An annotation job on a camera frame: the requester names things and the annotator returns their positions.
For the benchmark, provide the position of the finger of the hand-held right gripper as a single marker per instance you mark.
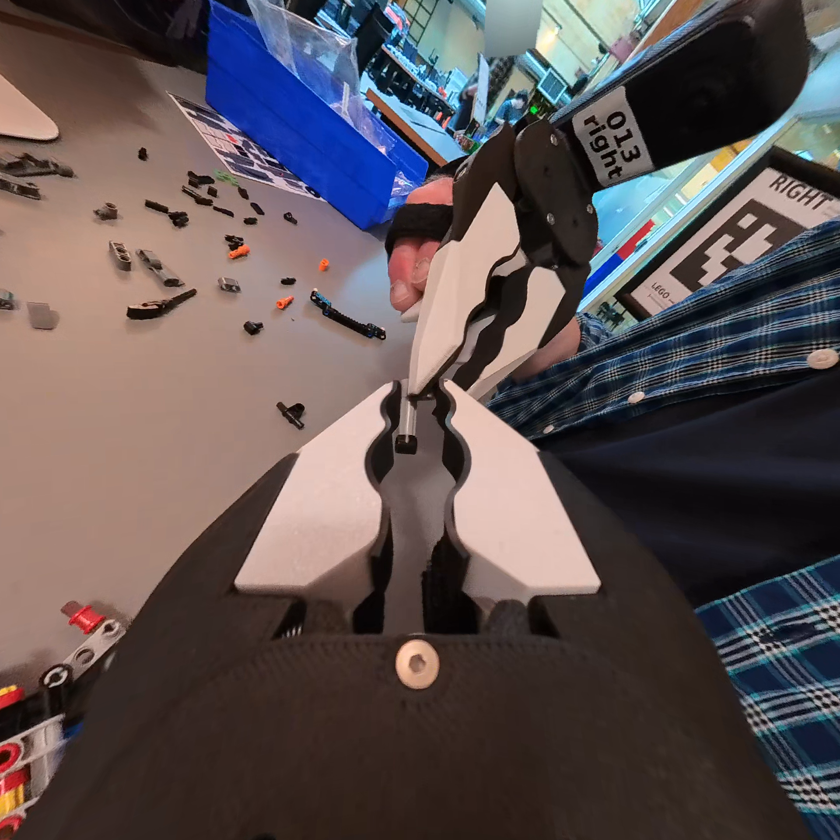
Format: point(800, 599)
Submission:
point(459, 282)
point(544, 302)

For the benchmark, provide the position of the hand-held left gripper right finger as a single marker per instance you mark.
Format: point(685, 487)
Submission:
point(525, 518)

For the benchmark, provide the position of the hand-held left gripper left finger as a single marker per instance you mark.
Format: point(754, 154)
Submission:
point(308, 505)

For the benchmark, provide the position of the grey lego axle assembly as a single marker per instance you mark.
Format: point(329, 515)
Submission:
point(408, 426)

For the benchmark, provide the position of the person's right forearm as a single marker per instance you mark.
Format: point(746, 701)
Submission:
point(689, 315)

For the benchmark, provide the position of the dark grey lego link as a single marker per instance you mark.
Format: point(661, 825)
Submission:
point(159, 268)

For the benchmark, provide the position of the black lego pin connector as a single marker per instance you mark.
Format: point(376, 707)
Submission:
point(291, 415)

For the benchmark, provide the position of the black lego rack beam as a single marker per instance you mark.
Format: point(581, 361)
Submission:
point(348, 316)

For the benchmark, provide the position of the small black lego bush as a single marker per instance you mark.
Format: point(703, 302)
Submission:
point(253, 326)

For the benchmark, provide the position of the black and orange lego piece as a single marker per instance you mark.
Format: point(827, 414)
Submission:
point(236, 246)

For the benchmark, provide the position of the small grey lego connector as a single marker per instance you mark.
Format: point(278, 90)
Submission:
point(228, 283)

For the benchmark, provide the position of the long black lego lever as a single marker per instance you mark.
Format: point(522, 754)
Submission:
point(157, 304)

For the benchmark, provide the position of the black lego axle connector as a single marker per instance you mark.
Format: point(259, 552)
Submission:
point(167, 211)

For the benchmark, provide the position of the grey lego three-hole beam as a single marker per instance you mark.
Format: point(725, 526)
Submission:
point(120, 254)

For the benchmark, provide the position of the flat grey lego tile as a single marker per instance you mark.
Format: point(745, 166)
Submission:
point(40, 316)

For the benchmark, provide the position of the partly built lego model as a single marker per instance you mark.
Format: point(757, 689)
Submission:
point(39, 722)

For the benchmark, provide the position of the grey lego angle connector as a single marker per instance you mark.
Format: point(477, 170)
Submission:
point(106, 211)

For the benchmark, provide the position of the dark grey lego connector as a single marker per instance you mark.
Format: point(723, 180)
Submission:
point(5, 299)

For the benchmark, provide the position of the dark lego panel piece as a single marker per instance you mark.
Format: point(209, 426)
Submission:
point(19, 188)
point(33, 164)

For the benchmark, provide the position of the person's right hand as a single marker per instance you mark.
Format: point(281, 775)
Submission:
point(410, 275)

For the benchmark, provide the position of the wooden table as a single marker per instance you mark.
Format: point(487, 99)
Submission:
point(410, 128)

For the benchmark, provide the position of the blue plastic bin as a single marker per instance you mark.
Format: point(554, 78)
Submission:
point(295, 131)

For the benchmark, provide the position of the cluster of small black pieces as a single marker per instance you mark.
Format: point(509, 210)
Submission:
point(210, 193)

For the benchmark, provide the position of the printed sticker sheet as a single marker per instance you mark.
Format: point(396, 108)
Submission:
point(229, 141)

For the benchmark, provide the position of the clear plastic bag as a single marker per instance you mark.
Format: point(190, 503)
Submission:
point(302, 39)

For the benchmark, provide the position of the white flat stand base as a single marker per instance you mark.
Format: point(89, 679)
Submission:
point(19, 111)

